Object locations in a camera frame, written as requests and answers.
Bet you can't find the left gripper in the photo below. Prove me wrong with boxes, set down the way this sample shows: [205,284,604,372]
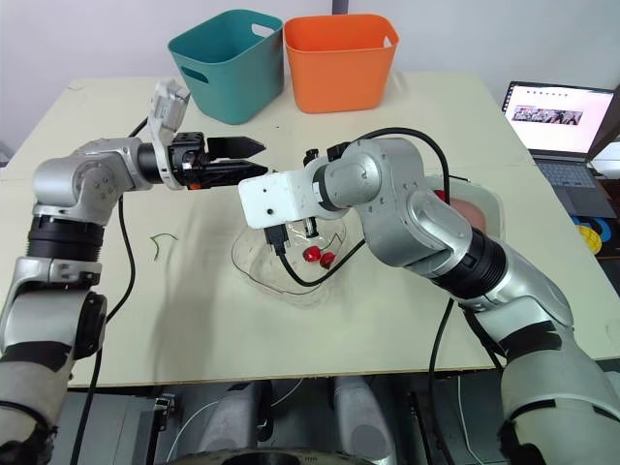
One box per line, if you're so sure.
[169,131,320,239]

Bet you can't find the orange plastic bin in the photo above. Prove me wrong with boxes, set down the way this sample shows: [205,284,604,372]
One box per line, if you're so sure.
[282,14,401,115]

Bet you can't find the open grey laptop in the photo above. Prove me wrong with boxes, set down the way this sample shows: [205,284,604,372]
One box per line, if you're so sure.
[500,79,619,220]

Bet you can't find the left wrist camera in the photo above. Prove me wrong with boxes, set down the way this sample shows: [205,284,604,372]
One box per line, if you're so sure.
[147,77,193,191]

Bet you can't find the white basin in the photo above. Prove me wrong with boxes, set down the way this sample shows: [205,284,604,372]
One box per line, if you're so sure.
[424,173,506,239]

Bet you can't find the pink colander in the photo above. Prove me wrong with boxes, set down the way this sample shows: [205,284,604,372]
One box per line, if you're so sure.
[449,197,488,234]

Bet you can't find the black cable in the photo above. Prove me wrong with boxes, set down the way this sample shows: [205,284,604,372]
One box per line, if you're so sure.
[69,117,149,465]
[263,127,506,465]

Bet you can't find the teal plastic bin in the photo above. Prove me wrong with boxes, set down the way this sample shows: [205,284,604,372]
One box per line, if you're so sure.
[167,10,285,126]

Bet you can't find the robot body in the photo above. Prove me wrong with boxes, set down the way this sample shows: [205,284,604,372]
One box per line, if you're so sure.
[153,376,414,465]

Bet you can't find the thin white cable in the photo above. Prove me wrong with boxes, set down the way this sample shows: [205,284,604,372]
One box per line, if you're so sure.
[170,377,305,457]
[456,374,486,462]

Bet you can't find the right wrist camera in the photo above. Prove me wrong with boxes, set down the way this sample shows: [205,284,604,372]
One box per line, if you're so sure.
[237,169,325,230]

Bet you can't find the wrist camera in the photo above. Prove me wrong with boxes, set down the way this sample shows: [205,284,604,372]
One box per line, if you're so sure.
[237,169,325,230]
[147,77,193,191]

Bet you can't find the bare green cherry stem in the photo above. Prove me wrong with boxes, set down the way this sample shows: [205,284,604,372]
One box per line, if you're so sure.
[149,232,180,264]

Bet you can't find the clear bowl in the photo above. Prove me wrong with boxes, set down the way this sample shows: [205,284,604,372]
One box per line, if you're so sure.
[231,218,365,305]

